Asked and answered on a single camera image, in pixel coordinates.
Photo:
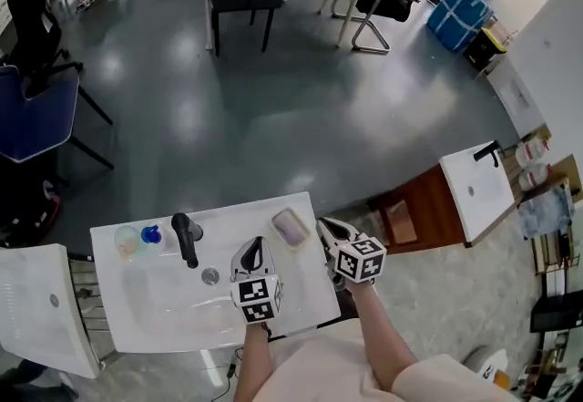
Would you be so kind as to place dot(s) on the black and white patterned cloth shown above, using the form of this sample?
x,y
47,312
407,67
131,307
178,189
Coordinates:
x,y
488,372

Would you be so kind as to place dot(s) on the black rectangular frame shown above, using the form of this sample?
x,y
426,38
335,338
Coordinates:
x,y
558,311

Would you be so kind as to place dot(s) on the pale sponge block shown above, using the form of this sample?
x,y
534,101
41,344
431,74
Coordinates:
x,y
304,241

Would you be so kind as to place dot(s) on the white flat panel box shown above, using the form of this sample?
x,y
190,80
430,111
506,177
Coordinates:
x,y
514,95

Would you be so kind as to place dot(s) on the black swivel office chair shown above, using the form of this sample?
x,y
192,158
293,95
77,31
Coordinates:
x,y
32,17

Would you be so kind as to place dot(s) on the white washbasin on wooden cabinet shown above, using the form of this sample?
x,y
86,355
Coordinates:
x,y
487,195

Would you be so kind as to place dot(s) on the round metal drain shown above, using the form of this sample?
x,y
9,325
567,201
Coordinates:
x,y
471,191
54,300
209,276

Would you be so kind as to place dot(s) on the black slim basin faucet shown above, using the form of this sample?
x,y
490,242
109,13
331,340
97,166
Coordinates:
x,y
489,154

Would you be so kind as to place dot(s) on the brown cardboard sheet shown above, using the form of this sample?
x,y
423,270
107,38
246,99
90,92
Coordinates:
x,y
567,168

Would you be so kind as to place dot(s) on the clear water jug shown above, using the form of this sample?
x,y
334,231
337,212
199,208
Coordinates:
x,y
535,177
532,151

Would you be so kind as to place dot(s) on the person's beige shirt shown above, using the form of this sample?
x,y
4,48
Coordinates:
x,y
328,368

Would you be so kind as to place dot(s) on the clear blue-capped pump bottle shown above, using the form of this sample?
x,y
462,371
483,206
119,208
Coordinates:
x,y
152,235

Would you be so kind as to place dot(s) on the orange cushion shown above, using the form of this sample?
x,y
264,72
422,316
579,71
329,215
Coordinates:
x,y
502,378

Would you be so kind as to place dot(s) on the wooden shelf rack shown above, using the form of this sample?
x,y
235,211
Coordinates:
x,y
553,250

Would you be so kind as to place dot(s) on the white beanbag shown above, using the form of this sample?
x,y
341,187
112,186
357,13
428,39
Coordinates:
x,y
476,357

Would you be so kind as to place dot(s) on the blue chair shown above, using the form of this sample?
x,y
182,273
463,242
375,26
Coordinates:
x,y
41,117

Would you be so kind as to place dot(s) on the plastic-wrapped panel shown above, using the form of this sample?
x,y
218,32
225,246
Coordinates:
x,y
546,213

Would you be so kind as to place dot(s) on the person's left forearm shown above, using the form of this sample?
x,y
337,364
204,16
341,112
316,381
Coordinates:
x,y
255,363

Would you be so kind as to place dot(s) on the black cart with red base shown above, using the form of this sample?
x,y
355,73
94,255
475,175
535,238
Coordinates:
x,y
23,209

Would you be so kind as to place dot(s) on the cream tube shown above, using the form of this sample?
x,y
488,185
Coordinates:
x,y
129,246

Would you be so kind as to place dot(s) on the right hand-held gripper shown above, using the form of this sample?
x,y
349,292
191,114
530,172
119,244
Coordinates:
x,y
362,259

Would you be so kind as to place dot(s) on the metal rack frame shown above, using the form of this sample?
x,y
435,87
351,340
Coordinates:
x,y
91,300

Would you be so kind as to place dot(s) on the white flat washbasin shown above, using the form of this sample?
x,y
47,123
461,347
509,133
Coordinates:
x,y
41,336

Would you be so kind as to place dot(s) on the black and yellow box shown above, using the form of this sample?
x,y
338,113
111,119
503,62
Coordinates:
x,y
483,49

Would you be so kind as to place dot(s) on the black thick basin faucet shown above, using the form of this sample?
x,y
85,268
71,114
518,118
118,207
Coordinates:
x,y
184,236

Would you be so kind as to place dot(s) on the blue wrapped package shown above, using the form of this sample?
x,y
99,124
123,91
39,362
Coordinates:
x,y
457,15

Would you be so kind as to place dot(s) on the person's right forearm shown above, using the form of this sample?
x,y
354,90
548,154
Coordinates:
x,y
382,336

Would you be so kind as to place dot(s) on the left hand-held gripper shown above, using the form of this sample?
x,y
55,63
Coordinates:
x,y
257,297

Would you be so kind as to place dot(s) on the white washbasin on dark cabinet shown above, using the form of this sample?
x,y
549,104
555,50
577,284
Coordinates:
x,y
300,295

